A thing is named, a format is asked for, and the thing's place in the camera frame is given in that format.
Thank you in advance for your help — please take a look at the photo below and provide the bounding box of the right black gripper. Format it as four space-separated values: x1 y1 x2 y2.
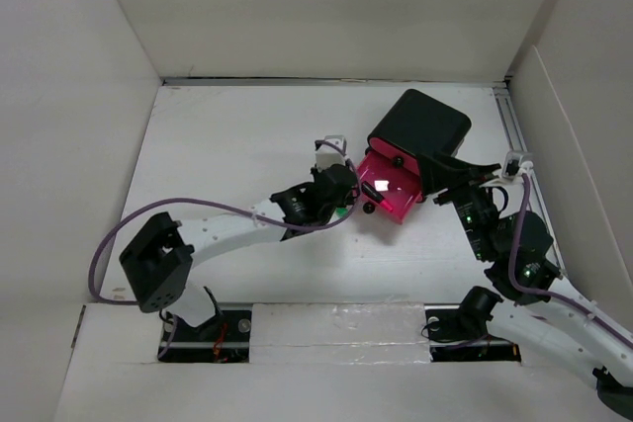
412 149 498 260

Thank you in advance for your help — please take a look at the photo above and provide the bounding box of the pink drawer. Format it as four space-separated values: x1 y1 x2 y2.
357 151 424 224
368 137 420 177

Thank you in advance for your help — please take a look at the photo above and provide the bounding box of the black drawer organizer box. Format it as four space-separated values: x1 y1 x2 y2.
367 89 472 156

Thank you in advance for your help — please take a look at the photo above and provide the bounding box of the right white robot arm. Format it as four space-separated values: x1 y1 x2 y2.
416 150 632 419

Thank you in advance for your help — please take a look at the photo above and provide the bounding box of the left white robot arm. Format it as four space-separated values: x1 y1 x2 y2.
119 163 358 340

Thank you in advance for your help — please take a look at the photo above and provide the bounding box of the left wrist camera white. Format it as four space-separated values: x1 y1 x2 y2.
315 135 347 171

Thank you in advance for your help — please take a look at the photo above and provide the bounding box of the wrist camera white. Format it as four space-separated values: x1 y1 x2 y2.
315 135 347 171
500 150 533 183

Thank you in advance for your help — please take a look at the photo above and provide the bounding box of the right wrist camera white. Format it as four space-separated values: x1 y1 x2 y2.
500 150 533 183

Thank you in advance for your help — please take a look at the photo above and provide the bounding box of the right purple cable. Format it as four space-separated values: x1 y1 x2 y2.
508 174 633 349

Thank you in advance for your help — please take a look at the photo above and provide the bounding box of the aluminium rail back edge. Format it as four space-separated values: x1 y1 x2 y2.
162 77 507 88

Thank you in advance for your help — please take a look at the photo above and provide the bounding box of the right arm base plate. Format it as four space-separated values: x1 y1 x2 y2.
420 304 521 363

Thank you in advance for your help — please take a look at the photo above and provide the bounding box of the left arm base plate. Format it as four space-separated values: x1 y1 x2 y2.
157 304 253 364

